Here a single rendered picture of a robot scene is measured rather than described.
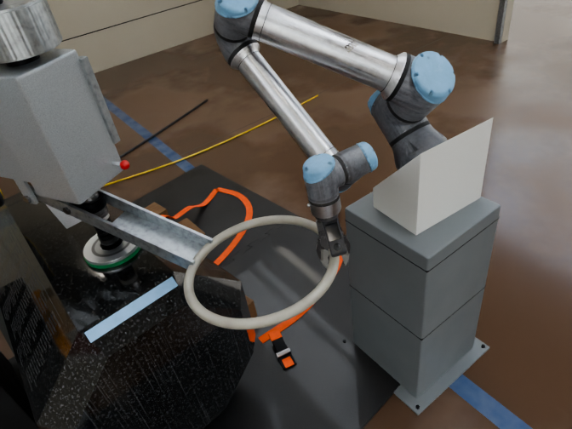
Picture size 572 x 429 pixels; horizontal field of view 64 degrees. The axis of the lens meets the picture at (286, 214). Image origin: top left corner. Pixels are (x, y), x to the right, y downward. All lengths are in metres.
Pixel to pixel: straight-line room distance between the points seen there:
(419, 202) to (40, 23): 1.20
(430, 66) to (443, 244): 0.57
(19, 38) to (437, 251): 1.35
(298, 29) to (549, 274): 1.97
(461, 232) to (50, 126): 1.33
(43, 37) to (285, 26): 0.65
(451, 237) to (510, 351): 0.94
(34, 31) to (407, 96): 1.03
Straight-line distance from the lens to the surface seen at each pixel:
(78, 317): 1.65
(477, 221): 1.72
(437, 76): 1.46
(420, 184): 1.51
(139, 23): 7.07
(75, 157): 1.53
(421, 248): 1.58
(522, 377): 2.37
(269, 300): 2.58
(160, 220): 1.64
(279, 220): 1.57
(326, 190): 1.25
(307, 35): 1.41
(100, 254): 1.80
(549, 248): 2.99
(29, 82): 1.44
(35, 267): 1.99
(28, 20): 1.42
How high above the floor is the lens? 1.92
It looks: 37 degrees down
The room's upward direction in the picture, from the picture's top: 9 degrees counter-clockwise
